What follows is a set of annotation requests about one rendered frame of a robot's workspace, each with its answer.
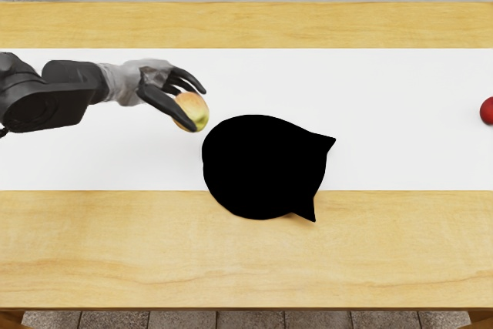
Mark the yellow-green apple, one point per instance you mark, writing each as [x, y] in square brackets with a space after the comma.
[194, 107]

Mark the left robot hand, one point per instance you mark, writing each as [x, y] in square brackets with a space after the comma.
[127, 80]

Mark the black cat-shaped plate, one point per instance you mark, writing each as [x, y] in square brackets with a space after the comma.
[262, 167]

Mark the red apple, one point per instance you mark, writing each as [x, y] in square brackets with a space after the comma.
[487, 111]

